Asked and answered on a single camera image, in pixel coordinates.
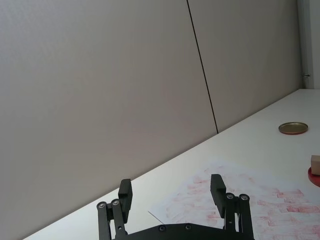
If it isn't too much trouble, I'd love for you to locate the round gold metal lid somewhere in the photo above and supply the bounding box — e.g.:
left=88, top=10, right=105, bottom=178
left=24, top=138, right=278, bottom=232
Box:
left=278, top=121, right=309, bottom=136

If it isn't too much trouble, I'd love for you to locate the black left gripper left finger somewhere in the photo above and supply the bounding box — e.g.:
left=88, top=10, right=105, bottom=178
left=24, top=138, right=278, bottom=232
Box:
left=96, top=178, right=134, bottom=240

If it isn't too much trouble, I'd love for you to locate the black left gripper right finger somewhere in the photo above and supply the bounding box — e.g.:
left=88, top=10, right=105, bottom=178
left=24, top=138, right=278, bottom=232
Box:
left=210, top=174, right=255, bottom=240

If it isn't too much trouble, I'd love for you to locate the wooden stamp block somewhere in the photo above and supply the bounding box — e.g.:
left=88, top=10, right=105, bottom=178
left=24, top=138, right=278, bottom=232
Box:
left=310, top=154, right=320, bottom=176

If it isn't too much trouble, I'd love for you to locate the white paper with red stamps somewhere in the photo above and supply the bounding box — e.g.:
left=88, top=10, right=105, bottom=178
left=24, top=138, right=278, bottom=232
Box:
left=147, top=159, right=320, bottom=240

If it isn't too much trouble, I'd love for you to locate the round red ink pad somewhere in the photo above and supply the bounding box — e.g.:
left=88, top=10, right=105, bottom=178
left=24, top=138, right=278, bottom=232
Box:
left=307, top=166, right=320, bottom=188

